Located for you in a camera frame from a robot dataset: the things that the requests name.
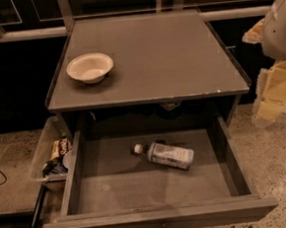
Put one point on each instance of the yellow snack bag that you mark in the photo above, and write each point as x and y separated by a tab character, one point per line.
60	148

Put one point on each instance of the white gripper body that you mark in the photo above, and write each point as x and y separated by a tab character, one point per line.
279	32

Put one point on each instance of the clear plastic storage bin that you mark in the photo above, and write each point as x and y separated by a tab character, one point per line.
51	132

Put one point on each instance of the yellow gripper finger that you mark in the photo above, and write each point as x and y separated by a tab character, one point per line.
254	35
264	112

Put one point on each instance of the blue plastic bottle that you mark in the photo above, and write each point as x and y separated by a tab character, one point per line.
168	155

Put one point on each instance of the grey cabinet counter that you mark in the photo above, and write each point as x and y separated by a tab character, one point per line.
157	58

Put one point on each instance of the dark snack packet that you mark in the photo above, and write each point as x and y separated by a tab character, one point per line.
54	167

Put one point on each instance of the white bowl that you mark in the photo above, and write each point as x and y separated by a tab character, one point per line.
89	68

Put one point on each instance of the open grey top drawer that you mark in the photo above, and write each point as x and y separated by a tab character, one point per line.
108	187

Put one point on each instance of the metal railing frame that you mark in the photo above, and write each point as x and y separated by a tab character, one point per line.
35	19

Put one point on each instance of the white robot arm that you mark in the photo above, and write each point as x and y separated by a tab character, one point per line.
274	40

